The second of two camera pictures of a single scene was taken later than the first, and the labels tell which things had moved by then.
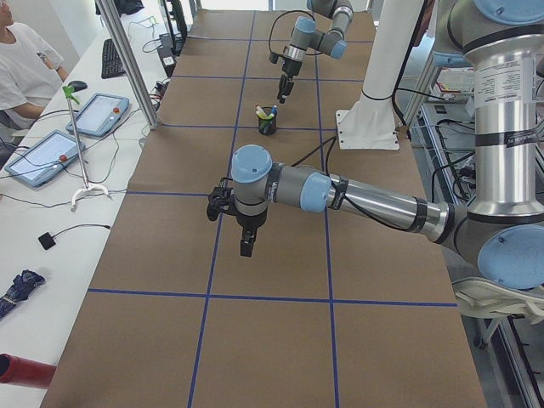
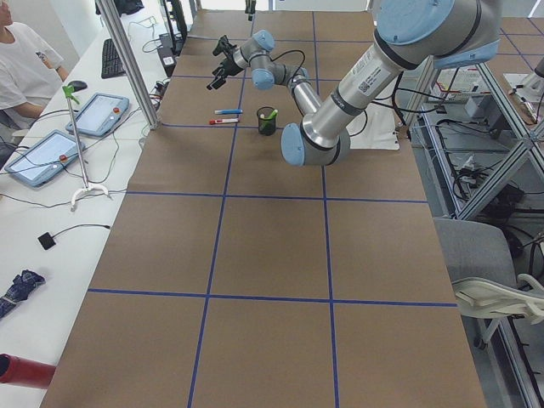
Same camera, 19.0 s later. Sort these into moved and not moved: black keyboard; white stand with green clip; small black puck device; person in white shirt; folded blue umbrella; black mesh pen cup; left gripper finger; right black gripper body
Moved: right black gripper body; left gripper finger
Not moved: small black puck device; person in white shirt; white stand with green clip; folded blue umbrella; black keyboard; black mesh pen cup
